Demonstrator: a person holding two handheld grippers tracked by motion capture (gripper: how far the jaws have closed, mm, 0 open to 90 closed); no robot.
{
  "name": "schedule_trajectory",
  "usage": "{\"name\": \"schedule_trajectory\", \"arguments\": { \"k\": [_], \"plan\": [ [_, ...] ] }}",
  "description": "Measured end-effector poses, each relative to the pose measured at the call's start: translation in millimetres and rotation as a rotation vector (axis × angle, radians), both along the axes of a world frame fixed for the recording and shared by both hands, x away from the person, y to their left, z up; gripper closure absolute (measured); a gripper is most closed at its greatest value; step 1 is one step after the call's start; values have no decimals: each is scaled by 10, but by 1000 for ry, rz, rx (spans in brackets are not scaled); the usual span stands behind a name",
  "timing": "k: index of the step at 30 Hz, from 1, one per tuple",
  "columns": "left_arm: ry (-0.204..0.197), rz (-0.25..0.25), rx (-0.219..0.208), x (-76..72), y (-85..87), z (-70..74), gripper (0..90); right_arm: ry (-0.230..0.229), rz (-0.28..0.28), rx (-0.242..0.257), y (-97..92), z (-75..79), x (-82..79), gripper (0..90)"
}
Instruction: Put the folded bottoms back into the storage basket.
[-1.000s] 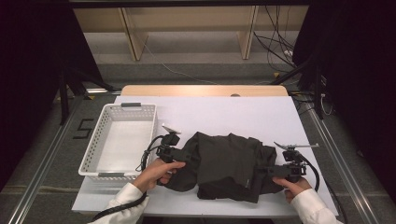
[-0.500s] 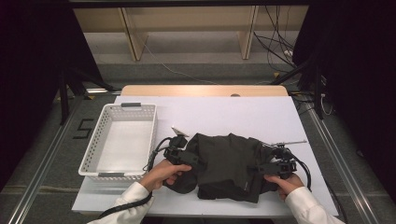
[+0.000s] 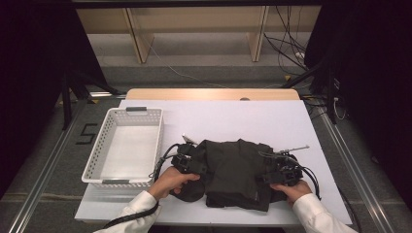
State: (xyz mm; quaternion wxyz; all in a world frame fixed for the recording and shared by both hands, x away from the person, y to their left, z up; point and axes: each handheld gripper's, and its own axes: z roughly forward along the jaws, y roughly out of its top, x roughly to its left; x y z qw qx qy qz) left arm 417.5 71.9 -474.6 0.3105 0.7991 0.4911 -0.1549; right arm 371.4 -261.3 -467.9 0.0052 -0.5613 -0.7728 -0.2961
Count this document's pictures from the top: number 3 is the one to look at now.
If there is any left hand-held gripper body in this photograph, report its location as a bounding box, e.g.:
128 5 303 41
170 133 199 174

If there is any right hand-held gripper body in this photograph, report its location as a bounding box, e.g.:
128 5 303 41
258 145 311 186

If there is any dark pleated skirt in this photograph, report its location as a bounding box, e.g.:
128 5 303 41
169 139 303 213

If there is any person's right hand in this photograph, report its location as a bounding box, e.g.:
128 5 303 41
269 180 313 209

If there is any white table mat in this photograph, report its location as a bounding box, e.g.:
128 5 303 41
74 99 354 226

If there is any white perforated plastic basket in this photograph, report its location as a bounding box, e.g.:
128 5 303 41
81 106 165 188

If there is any black metal stand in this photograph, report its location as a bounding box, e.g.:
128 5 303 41
281 54 340 126

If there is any black curtain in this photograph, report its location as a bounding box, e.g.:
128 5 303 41
304 0 412 212
0 0 109 199

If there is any black tripod stand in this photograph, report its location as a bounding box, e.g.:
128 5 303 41
60 69 121 131

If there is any beige wooden desk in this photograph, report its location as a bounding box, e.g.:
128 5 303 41
76 5 322 64

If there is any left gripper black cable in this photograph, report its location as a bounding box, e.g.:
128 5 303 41
102 143 183 230

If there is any short metal rail piece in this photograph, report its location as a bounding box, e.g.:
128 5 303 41
88 91 127 99

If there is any bundle of black cables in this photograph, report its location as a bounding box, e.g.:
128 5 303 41
263 5 309 71

